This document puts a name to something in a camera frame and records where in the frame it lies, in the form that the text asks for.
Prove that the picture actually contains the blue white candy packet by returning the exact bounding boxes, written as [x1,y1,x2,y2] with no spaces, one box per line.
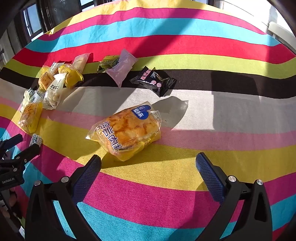
[30,133,43,147]

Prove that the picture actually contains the green white snack packet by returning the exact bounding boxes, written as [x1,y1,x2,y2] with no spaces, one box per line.
[20,88,45,113]

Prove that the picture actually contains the white nut packet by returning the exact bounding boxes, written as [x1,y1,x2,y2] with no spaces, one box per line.
[43,73,67,110]

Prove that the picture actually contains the small orange bread packet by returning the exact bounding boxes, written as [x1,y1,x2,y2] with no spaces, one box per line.
[38,65,55,91]

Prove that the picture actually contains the yellow cake packet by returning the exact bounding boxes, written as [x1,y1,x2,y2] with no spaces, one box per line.
[58,64,84,89]

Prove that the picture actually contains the large bread packet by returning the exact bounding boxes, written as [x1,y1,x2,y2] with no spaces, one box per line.
[86,101,162,161]

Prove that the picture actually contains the white cream snack packet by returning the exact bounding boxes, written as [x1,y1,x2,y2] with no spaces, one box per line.
[72,53,90,73]

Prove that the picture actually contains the pale pink snack packet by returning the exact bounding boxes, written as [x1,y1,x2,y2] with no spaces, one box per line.
[106,49,138,88]

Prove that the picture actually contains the green pea snack packet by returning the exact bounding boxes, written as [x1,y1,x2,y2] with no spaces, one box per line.
[97,55,119,73]

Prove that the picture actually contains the black snack packet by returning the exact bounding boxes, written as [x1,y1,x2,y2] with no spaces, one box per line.
[130,66,177,97]

